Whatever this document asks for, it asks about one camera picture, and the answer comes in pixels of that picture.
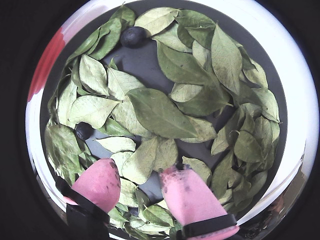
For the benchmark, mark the pink foam gripper finger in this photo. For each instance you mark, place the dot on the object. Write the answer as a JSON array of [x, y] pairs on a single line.
[[190, 197], [97, 182]]

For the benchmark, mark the small dark blueberry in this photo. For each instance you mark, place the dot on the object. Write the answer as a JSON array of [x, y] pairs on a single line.
[[83, 130]]

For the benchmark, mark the large dark blueberry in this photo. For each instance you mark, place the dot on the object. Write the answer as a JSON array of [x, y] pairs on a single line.
[[132, 36]]

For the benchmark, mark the white bowl with red mark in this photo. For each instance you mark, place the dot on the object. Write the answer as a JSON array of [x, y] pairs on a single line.
[[287, 62]]

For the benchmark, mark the green veined leaf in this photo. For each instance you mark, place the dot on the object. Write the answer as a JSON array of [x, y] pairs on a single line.
[[197, 167], [222, 138], [226, 60], [263, 132], [157, 215], [62, 142]]

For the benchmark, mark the pale green leaf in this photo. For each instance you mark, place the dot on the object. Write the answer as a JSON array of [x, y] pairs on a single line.
[[126, 117], [156, 20], [128, 192], [203, 130], [116, 144], [93, 75], [166, 153], [122, 82], [171, 39], [256, 75], [91, 110], [140, 162], [66, 102], [200, 53], [268, 105], [185, 92], [120, 160]]

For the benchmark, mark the large dark green leaf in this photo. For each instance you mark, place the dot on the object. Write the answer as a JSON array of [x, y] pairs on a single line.
[[160, 113]]

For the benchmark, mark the small dark green leaf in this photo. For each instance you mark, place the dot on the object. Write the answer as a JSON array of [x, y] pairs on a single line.
[[113, 64]]

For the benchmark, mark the narrow dark green leaf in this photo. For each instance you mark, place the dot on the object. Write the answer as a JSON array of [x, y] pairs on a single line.
[[100, 40]]

